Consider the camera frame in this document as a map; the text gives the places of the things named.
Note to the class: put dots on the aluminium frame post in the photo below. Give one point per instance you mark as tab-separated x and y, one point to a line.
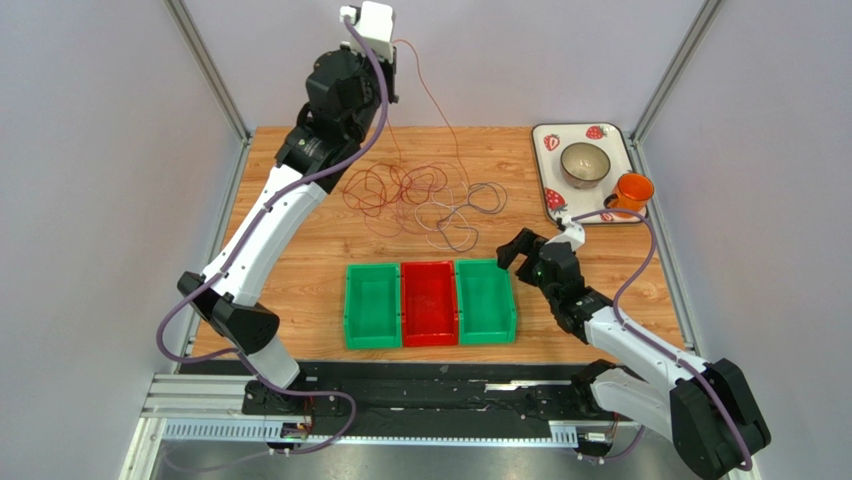
695	34
196	44

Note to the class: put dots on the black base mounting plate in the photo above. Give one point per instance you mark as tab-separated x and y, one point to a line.
420	401

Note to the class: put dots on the left aluminium frame post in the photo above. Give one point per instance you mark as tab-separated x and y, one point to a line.
196	44

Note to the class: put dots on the grey ceramic bowl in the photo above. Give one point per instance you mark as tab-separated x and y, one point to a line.
584	165

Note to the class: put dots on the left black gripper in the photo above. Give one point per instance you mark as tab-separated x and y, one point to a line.
389	72

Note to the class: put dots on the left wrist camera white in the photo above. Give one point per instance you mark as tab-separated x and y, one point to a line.
374	22

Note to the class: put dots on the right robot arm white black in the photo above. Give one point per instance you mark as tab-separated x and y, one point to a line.
705	409

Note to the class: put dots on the strawberry pattern white tray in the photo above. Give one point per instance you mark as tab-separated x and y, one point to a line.
561	199

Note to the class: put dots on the green plastic bin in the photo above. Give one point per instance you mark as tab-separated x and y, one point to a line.
486	307
372	310

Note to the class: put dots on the aluminium rail front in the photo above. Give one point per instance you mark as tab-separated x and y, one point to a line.
207	409

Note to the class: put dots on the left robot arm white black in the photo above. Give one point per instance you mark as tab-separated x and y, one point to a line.
226	293

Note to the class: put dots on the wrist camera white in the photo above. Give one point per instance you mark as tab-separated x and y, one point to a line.
570	233
374	22

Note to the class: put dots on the right green plastic bin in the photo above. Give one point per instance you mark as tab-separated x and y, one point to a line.
486	307

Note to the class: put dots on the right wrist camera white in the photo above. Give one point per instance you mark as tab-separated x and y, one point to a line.
570	233

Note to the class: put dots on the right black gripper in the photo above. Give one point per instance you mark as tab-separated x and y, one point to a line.
530	261

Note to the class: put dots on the right aluminium frame post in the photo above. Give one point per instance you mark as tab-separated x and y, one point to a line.
695	34

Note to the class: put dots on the red plastic bin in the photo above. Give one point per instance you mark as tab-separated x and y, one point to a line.
429	304

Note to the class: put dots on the left green plastic bin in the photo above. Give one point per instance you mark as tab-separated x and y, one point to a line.
372	310

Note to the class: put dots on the orange mug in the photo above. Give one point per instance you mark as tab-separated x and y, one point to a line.
632	191

